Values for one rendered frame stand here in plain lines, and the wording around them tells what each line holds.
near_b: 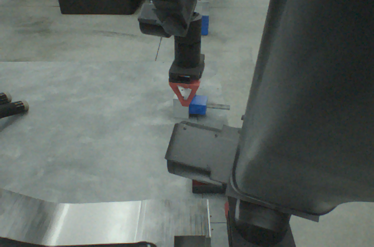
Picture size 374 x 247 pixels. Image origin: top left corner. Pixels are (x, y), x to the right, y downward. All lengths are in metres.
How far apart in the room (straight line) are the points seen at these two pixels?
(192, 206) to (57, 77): 0.66
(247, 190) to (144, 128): 0.56
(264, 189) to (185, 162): 0.14
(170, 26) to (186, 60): 0.11
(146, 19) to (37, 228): 0.41
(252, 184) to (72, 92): 0.78
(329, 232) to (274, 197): 1.45
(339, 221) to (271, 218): 1.45
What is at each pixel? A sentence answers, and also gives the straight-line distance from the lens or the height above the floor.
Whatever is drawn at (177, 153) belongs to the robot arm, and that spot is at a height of 1.04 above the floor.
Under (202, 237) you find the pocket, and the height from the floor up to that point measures 0.89.
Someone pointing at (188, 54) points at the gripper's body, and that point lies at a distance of 0.65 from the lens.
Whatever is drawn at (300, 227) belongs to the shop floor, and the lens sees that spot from 1.59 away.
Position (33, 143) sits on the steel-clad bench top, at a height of 0.80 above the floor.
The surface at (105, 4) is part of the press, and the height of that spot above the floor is 0.13.
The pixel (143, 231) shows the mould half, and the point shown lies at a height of 0.89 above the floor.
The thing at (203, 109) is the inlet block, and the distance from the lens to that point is 0.72.
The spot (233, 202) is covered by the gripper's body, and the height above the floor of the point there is 0.94.
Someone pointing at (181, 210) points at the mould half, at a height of 0.89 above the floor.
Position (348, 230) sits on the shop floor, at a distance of 1.66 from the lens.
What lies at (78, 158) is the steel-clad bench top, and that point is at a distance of 0.67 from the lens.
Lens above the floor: 1.24
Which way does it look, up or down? 33 degrees down
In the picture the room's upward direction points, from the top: straight up
